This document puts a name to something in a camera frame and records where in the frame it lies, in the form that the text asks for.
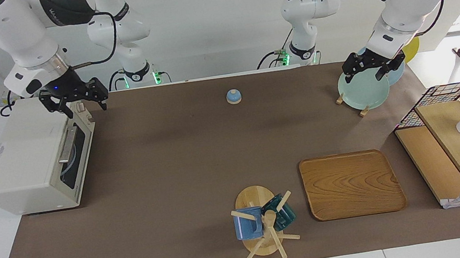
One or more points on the brown table mat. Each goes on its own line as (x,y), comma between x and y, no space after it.
(172,163)

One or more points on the yellow plate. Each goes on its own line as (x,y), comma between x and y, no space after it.
(411,49)

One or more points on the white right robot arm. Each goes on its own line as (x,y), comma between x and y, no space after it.
(12,29)

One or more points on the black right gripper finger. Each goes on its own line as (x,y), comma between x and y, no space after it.
(100,92)
(53,103)

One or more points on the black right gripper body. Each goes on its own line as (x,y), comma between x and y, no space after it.
(69,86)

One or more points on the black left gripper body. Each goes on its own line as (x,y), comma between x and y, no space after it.
(372,59)

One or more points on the blue mug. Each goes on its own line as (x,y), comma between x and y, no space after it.
(247,226)

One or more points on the beige toaster oven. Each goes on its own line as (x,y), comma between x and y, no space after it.
(21,161)

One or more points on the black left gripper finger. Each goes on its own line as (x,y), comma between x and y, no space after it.
(351,66)
(388,68)

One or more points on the pale green plate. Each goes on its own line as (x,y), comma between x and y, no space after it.
(363,91)

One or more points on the light blue racked plate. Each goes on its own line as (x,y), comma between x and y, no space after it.
(396,76)

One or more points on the dark green mug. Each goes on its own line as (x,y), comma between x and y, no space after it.
(285,217)

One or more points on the wooden plate rack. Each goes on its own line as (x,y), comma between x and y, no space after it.
(364,111)

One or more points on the wooden serving tray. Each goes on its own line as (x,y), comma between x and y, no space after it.
(350,184)

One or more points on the glass oven door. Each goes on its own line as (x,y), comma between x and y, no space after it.
(80,159)

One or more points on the wooden mug tree stand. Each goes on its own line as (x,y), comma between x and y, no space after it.
(252,197)

